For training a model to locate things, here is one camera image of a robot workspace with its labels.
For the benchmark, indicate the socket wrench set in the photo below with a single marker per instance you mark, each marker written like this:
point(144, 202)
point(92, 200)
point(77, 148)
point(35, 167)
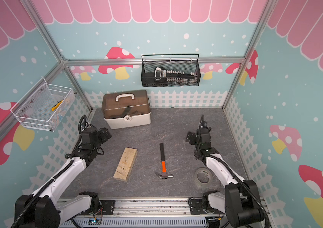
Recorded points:
point(170, 77)

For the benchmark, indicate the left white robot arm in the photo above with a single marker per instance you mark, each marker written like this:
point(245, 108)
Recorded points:
point(41, 209)

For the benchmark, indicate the white wire mesh basket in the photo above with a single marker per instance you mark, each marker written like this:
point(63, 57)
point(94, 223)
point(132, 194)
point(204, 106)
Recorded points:
point(34, 109)

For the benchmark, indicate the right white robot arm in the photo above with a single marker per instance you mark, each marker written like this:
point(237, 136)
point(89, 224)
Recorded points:
point(241, 202)

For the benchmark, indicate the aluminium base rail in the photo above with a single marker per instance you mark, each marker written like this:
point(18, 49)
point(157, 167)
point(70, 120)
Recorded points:
point(136, 212)

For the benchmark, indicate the clear tape roll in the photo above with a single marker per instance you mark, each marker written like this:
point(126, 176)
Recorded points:
point(203, 177)

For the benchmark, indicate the yellow utility knife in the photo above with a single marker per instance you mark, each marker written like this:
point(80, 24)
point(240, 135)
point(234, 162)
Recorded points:
point(55, 107)

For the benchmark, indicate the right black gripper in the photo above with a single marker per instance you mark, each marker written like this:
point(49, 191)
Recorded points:
point(194, 136)

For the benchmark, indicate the orange black claw hammer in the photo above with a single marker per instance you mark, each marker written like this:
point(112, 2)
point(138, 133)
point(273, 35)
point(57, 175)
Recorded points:
point(164, 175)

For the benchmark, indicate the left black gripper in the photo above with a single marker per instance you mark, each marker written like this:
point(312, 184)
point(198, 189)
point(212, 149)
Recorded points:
point(101, 135)

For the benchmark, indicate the black wire mesh basket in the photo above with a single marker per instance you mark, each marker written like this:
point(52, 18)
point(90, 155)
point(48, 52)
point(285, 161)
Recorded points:
point(177, 62)

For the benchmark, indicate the wooden block with nails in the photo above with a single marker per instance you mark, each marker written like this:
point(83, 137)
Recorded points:
point(125, 164)

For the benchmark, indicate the brown lid white toolbox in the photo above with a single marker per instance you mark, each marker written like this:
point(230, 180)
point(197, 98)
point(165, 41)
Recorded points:
point(126, 109)

